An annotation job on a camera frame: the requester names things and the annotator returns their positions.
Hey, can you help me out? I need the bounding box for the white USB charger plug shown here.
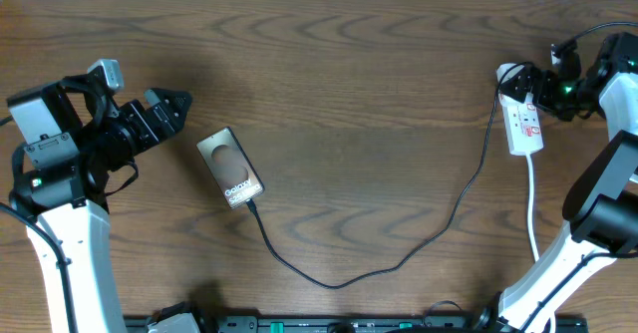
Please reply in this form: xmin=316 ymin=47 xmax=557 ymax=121
xmin=496 ymin=63 xmax=521 ymax=83

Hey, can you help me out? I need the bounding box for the black mounting rail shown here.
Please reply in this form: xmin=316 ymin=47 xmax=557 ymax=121
xmin=124 ymin=313 xmax=589 ymax=333

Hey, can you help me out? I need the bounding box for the white power strip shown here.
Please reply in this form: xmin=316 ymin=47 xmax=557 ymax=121
xmin=498 ymin=94 xmax=544 ymax=157

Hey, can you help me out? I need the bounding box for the black USB charging cable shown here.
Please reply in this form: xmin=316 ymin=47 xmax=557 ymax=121
xmin=245 ymin=61 xmax=538 ymax=290

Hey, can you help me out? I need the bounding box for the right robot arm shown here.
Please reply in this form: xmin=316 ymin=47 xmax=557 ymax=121
xmin=474 ymin=32 xmax=637 ymax=332

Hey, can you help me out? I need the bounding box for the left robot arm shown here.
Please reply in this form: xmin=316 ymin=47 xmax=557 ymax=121
xmin=1 ymin=74 xmax=192 ymax=332

